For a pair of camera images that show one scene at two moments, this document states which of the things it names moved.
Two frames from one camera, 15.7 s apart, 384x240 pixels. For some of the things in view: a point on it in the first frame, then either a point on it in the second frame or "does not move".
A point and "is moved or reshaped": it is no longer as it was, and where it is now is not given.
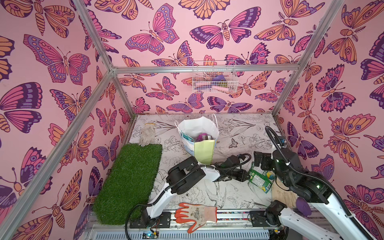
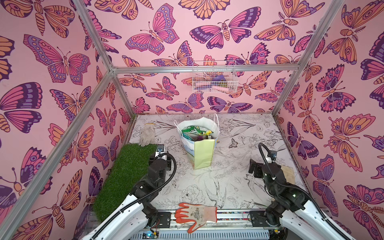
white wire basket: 214,76 does not move
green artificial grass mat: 128,183 does not move
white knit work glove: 147,135 does not move
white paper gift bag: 199,135 does not move
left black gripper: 242,174 -> 165,164
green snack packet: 260,178 is moved or reshaped
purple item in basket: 219,78 does not move
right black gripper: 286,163 -> 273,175
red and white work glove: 198,214 does not move
